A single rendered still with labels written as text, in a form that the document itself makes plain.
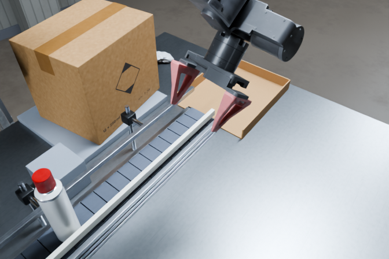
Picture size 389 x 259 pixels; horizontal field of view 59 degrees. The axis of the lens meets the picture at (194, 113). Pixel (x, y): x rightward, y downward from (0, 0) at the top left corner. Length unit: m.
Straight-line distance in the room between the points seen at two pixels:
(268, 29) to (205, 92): 0.69
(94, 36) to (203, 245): 0.58
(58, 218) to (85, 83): 0.32
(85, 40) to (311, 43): 2.47
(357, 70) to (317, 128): 1.89
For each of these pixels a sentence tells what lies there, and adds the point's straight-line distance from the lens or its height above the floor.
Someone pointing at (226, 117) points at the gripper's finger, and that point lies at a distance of 0.58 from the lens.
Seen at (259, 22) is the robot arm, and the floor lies 1.34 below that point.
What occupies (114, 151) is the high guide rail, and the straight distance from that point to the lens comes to 0.84.
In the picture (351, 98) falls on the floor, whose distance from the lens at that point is 2.67.
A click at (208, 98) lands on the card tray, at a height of 0.83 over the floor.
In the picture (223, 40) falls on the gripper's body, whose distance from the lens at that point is 0.56.
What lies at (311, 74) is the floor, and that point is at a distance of 2.79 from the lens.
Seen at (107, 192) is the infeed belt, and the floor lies 0.88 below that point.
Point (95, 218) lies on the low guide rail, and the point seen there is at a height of 0.91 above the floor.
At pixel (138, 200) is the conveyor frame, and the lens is 0.87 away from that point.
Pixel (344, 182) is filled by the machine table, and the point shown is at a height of 0.83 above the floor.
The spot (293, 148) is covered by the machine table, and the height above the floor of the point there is 0.83.
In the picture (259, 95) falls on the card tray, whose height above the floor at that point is 0.83.
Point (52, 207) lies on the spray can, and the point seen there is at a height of 1.02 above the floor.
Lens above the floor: 1.58
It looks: 43 degrees down
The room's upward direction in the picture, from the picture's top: straight up
